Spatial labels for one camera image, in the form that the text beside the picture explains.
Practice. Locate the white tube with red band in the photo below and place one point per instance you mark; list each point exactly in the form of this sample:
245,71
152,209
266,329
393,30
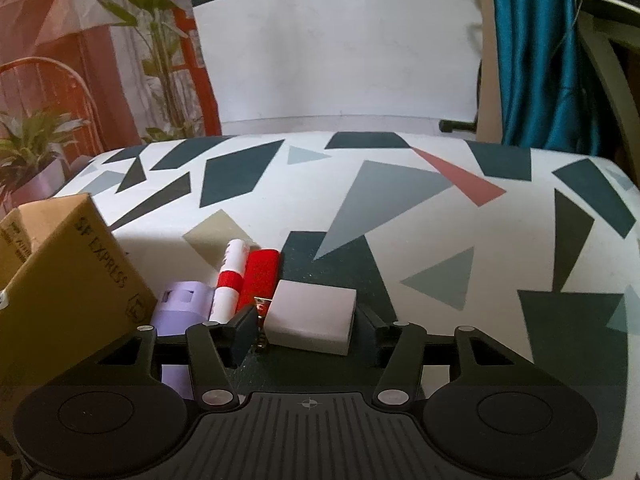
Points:
227,280

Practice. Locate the red cylinder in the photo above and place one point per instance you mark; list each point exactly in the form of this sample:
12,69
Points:
257,275

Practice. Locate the brown cardboard box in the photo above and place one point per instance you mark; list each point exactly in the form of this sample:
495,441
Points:
65,285

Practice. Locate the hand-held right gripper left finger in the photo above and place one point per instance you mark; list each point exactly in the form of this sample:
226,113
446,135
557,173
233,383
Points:
242,332

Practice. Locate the wooden post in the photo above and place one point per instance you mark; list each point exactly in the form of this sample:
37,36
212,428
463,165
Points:
490,85

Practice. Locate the light purple plastic container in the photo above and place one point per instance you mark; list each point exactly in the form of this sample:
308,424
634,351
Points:
180,305

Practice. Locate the pink red printed backdrop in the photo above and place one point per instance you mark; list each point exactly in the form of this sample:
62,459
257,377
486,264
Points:
50,25

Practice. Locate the grey chair frame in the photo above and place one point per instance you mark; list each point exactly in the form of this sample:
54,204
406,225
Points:
605,60

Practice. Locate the potted green plant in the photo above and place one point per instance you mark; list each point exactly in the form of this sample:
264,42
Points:
30,145

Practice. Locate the white rectangular block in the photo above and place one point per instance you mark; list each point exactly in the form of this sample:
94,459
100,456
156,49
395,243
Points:
310,315

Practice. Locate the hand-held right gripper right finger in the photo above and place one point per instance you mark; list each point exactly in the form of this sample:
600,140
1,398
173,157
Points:
370,335

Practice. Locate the black clamp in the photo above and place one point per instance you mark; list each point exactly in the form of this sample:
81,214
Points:
455,126

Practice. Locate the teal curtain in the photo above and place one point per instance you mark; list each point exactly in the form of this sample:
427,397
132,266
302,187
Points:
540,60

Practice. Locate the geometric patterned tablecloth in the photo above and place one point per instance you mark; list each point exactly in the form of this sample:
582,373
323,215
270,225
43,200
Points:
450,260

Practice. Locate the white board panel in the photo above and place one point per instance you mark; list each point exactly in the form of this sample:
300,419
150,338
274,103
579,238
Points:
340,50

